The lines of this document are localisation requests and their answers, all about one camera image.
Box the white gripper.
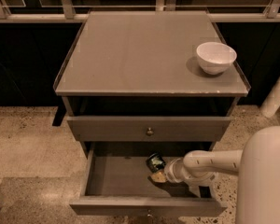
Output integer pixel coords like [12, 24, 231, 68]
[150, 158, 187, 183]

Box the green soda can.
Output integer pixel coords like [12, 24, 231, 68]
[146, 153, 166, 173]

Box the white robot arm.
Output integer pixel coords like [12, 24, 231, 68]
[147, 126, 280, 224]

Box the brass middle drawer knob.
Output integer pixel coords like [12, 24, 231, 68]
[147, 210, 153, 217]

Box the brass drawer knob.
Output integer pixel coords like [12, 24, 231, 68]
[147, 210, 153, 217]
[146, 127, 154, 136]

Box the open grey middle drawer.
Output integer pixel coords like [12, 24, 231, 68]
[70, 142, 227, 217]

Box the brass top drawer knob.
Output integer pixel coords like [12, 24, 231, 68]
[146, 127, 154, 136]

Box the closed grey top drawer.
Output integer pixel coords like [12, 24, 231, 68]
[67, 116, 231, 142]

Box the grey drawer cabinet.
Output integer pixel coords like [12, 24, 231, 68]
[53, 10, 252, 161]

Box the white ceramic bowl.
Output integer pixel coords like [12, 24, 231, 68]
[196, 42, 237, 75]

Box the white metal railing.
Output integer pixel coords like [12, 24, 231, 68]
[0, 0, 280, 24]

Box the white pipe post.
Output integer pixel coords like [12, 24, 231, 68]
[259, 77, 280, 118]

